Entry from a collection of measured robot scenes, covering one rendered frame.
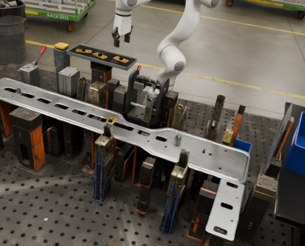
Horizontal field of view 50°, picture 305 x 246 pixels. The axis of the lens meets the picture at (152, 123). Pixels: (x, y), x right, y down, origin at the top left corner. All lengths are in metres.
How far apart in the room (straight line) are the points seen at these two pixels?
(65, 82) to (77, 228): 0.74
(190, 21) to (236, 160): 0.81
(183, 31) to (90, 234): 1.16
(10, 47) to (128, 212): 3.15
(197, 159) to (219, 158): 0.10
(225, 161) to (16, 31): 3.32
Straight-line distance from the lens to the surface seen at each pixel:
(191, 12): 1.89
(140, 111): 1.74
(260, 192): 1.34
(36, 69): 1.95
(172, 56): 1.88
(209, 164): 1.43
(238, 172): 1.44
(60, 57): 1.97
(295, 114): 1.93
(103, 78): 1.86
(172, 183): 1.30
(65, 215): 1.57
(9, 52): 4.37
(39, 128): 1.64
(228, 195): 1.32
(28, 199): 1.65
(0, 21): 4.20
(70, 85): 1.76
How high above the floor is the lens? 1.91
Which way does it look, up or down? 35 degrees down
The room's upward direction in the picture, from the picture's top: 8 degrees clockwise
